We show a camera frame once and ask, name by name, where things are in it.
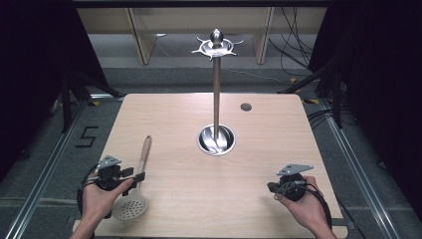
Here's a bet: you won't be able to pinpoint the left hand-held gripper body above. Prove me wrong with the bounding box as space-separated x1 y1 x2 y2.
96 154 123 192

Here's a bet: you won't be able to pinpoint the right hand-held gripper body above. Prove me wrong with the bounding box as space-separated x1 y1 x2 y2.
277 163 315 203

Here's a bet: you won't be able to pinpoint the slotted spoon with wooden handle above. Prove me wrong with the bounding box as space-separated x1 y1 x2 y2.
111 134 153 222

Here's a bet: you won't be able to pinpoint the stainless steel utensil rack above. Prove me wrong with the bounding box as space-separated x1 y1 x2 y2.
191 28 244 157

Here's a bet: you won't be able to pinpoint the person's right hand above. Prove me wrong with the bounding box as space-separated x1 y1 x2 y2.
279 175 330 231

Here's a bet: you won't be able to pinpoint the person's left hand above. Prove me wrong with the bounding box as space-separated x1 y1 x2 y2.
81 178 134 231

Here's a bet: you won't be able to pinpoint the black tape floor numeral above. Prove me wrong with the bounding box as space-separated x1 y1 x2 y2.
75 125 100 149

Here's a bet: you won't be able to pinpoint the black tripod stand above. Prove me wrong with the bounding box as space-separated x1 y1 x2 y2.
278 62 346 129
59 70 124 134

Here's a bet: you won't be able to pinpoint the black curtain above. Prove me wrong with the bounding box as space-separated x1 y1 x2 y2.
307 0 422 220
0 0 110 180

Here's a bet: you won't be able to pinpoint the beige wooden shelf unit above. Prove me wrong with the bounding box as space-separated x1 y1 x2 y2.
77 7 328 66

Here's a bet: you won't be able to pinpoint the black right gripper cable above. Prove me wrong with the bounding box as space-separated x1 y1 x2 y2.
273 180 333 230

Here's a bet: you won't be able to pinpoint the aluminium floor rail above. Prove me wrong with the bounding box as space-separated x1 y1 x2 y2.
2 94 126 239
317 99 401 239

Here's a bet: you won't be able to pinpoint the black floor cables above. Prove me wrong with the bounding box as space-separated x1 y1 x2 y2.
268 7 315 72

